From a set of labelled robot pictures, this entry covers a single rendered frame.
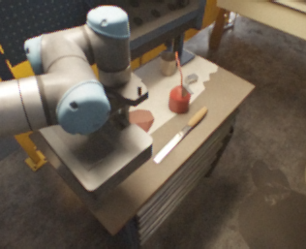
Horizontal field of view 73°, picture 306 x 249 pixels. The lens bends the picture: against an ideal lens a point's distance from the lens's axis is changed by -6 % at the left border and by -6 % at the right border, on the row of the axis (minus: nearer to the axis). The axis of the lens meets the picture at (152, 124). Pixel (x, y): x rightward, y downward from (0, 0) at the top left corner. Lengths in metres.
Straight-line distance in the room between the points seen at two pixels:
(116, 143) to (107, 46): 0.24
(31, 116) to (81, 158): 0.25
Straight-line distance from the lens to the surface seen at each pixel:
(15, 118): 0.32
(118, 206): 0.71
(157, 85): 1.02
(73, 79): 0.32
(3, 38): 0.75
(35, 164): 2.05
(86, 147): 0.56
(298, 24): 1.55
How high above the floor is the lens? 1.62
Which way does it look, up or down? 51 degrees down
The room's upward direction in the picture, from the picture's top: 3 degrees clockwise
